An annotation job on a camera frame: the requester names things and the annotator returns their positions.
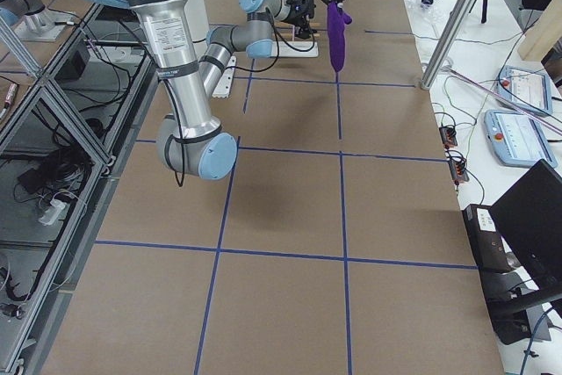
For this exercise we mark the purple towel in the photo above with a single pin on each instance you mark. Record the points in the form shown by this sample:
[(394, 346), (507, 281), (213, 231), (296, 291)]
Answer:
[(337, 20)]

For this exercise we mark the white towel rack base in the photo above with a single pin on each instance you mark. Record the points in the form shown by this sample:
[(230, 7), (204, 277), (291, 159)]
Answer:
[(295, 49)]

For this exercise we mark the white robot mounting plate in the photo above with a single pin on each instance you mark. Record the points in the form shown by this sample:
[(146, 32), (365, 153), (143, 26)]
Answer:
[(224, 85)]

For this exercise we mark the orange connector block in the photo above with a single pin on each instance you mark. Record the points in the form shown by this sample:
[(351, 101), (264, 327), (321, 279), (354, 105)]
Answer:
[(458, 170), (449, 136)]

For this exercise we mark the far teach pendant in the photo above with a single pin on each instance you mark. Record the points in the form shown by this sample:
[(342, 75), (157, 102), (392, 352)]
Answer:
[(530, 90)]

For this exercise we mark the teach pendant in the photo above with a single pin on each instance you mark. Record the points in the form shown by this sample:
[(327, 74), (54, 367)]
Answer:
[(517, 140), (530, 90)]

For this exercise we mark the near teach pendant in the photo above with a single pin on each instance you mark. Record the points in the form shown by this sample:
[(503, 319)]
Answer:
[(517, 140)]

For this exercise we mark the black monitor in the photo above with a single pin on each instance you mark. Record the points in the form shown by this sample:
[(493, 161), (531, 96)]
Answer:
[(528, 217)]

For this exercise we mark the black computer box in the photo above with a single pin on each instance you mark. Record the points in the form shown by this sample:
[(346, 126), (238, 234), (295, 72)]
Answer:
[(487, 245)]

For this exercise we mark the grey aluminium post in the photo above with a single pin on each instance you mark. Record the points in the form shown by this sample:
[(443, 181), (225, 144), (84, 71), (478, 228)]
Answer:
[(450, 32)]

